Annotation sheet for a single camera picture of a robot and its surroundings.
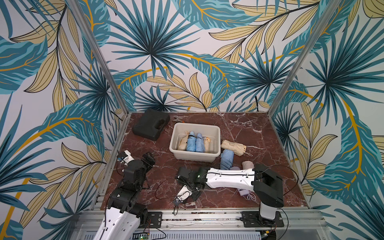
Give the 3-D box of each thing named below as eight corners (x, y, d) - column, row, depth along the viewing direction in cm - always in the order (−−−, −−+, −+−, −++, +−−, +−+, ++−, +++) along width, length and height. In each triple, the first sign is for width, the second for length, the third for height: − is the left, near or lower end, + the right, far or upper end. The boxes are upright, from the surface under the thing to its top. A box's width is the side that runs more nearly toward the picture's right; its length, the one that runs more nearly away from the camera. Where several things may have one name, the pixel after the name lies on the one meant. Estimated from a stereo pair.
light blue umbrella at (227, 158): (219, 169, 92) (220, 167, 90) (221, 151, 100) (221, 148, 97) (232, 171, 91) (234, 169, 89) (233, 153, 99) (234, 150, 97)
